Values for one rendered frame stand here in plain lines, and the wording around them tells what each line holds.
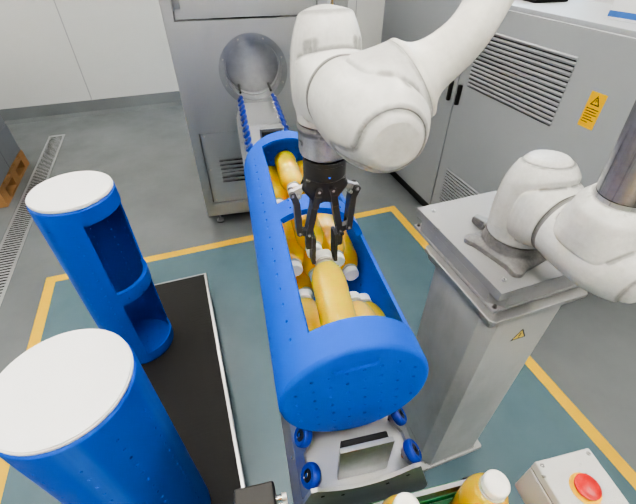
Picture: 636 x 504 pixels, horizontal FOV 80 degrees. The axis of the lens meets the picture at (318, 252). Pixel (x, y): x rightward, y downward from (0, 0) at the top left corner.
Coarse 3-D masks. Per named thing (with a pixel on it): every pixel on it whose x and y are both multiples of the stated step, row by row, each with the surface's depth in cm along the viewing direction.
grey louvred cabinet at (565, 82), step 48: (432, 0) 241; (576, 0) 202; (528, 48) 183; (576, 48) 162; (624, 48) 145; (480, 96) 220; (528, 96) 189; (576, 96) 167; (624, 96) 149; (432, 144) 274; (480, 144) 228; (528, 144) 196; (576, 144) 171; (432, 192) 288; (480, 192) 238
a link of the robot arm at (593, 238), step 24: (624, 144) 63; (624, 168) 64; (600, 192) 70; (624, 192) 66; (552, 216) 81; (576, 216) 73; (600, 216) 69; (624, 216) 67; (552, 240) 80; (576, 240) 74; (600, 240) 70; (624, 240) 68; (552, 264) 83; (576, 264) 75; (600, 264) 71; (624, 264) 68; (600, 288) 73; (624, 288) 70
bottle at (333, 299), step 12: (324, 264) 76; (336, 264) 77; (312, 276) 77; (324, 276) 74; (336, 276) 74; (324, 288) 73; (336, 288) 73; (348, 288) 75; (324, 300) 72; (336, 300) 71; (348, 300) 72; (324, 312) 71; (336, 312) 70; (348, 312) 70; (324, 324) 71
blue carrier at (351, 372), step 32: (256, 160) 117; (256, 192) 107; (256, 224) 99; (256, 256) 97; (288, 256) 80; (288, 288) 74; (352, 288) 102; (384, 288) 86; (288, 320) 70; (352, 320) 64; (384, 320) 66; (288, 352) 66; (320, 352) 61; (352, 352) 60; (384, 352) 62; (416, 352) 65; (288, 384) 63; (320, 384) 64; (352, 384) 66; (384, 384) 69; (416, 384) 72; (288, 416) 69; (320, 416) 71; (352, 416) 74; (384, 416) 78
